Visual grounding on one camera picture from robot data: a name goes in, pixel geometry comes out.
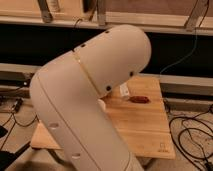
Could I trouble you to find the white ceramic cup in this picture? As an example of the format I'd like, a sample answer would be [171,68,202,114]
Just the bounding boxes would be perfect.
[98,99,106,111]

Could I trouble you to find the black floor cables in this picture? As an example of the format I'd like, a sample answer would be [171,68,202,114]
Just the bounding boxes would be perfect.
[0,96,39,151]
[162,98,213,171]

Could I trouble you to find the metal shelf bracket middle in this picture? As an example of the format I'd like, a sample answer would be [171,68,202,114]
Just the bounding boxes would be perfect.
[97,0,106,26]

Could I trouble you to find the black floor cables right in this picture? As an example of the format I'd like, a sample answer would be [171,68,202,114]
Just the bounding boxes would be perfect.
[162,98,213,171]

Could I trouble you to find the metal shelf bracket left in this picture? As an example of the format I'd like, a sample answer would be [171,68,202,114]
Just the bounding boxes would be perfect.
[37,0,53,23]

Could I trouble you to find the wooden table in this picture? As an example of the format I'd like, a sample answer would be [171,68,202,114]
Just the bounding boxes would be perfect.
[32,76,175,159]

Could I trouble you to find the hanging black cable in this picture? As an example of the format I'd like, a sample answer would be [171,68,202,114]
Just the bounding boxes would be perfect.
[72,0,100,31]

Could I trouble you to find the metal shelf bracket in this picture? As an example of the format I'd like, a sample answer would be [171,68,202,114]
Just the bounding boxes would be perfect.
[37,0,53,23]
[97,0,106,26]
[184,0,209,32]

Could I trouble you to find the small brown object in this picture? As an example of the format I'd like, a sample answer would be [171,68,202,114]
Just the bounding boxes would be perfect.
[129,96,149,103]

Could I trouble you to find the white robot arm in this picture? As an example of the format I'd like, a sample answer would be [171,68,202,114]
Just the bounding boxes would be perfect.
[30,25,151,171]

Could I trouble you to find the black floor cables left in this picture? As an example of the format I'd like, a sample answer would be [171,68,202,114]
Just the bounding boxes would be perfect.
[0,96,39,151]

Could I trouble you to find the metal shelf bracket right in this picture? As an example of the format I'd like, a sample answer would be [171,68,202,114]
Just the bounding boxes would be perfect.
[184,0,209,32]

